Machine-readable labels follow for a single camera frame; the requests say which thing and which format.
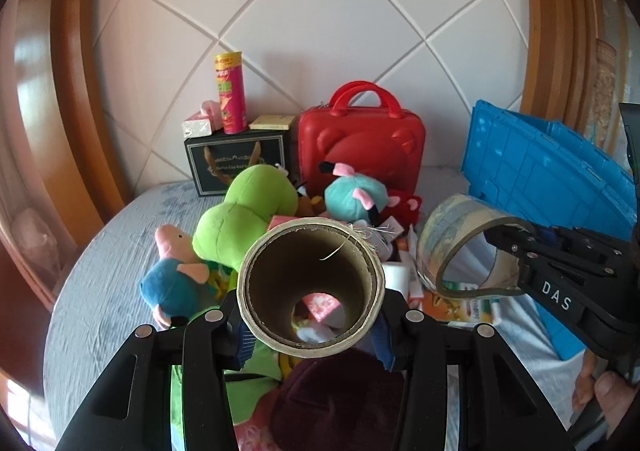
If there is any maroon knit hat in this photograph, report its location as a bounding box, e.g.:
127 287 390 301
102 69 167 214
270 348 406 451

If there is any pink yellow chips can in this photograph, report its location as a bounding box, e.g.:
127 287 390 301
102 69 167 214
214 50 249 134

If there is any clear packing tape roll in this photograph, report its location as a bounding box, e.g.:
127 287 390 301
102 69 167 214
416 194 526 299

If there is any light green cloth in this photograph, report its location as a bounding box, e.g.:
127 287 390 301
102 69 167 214
170 308 283 451

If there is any flat yellow box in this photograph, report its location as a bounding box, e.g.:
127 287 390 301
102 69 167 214
248 114 296 131

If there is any large green plush toy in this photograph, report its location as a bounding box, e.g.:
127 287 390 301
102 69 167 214
192 164 301 272

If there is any pink flower tissue pack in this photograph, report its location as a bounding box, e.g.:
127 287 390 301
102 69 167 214
235 388 301 451

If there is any wooden headboard frame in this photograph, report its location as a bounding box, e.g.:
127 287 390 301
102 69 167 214
15 0 606 312

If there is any brown cardboard tape roll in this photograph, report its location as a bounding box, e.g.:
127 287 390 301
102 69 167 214
237 217 387 358

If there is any red hard-shell suitcase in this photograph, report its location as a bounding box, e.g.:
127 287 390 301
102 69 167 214
298 81 427 202

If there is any black gift box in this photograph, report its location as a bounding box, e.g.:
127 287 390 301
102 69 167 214
184 128 301 197

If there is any small pink tissue box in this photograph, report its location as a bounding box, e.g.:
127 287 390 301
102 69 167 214
182 100 223 138

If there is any person's right hand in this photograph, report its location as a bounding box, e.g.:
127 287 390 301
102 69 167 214
572 351 640 439

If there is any orange green medicine box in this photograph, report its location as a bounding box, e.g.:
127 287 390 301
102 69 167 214
420 281 503 324

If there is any blue plastic crate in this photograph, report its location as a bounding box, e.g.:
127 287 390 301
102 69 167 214
462 100 640 362

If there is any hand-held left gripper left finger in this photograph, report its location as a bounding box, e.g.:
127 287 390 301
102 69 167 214
55 291 261 451

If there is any pig plush blue body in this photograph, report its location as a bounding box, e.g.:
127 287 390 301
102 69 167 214
139 224 221 329

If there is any brown plush toy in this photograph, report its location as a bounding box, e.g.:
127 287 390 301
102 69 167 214
292 181 327 218

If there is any teal plush toy pink bow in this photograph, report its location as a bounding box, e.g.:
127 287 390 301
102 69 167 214
320 161 390 224

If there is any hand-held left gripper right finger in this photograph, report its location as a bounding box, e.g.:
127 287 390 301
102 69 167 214
370 291 576 451

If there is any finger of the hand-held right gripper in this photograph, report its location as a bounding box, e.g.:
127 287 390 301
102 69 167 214
482 220 563 259

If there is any red plush toy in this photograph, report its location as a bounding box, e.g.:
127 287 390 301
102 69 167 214
385 188 423 224

